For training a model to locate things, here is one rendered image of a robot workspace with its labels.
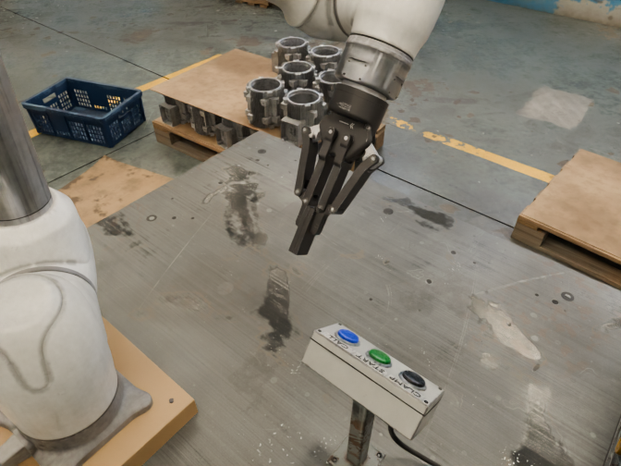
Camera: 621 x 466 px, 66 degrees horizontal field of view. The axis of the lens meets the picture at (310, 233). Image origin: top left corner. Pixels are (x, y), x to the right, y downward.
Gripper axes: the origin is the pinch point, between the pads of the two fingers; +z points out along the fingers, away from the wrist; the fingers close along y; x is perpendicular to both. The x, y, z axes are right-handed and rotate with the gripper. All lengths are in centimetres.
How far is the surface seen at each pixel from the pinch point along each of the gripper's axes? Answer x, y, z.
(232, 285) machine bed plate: 24.7, -26.3, 25.2
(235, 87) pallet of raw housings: 159, -172, -17
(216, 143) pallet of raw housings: 148, -160, 16
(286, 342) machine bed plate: 21.7, -6.9, 27.4
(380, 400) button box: -3.5, 20.3, 13.3
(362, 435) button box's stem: 5.7, 18.1, 23.9
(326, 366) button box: -3.5, 12.3, 13.7
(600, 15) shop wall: 482, -58, -215
